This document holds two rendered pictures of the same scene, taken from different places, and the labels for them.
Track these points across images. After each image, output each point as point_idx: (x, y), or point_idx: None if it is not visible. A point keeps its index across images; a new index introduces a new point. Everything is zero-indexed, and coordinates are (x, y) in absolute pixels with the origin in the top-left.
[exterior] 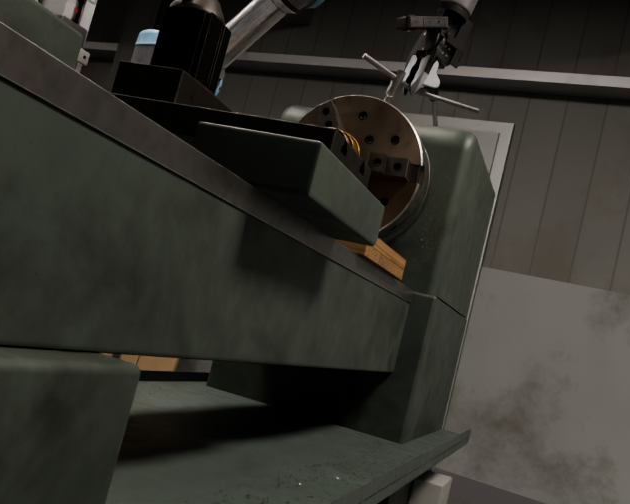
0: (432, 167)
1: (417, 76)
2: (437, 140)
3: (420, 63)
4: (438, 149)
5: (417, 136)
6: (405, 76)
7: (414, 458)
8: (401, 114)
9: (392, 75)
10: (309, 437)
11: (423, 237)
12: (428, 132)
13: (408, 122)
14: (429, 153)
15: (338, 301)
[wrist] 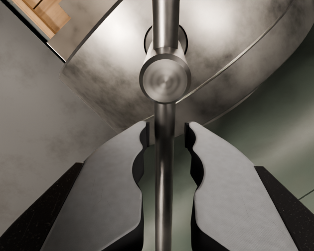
0: (144, 157)
1: (119, 142)
2: (150, 184)
3: (135, 196)
4: (144, 177)
5: (60, 72)
6: (213, 143)
7: (45, 45)
8: (79, 44)
9: (152, 24)
10: None
11: None
12: (174, 185)
13: (69, 58)
14: (153, 163)
15: None
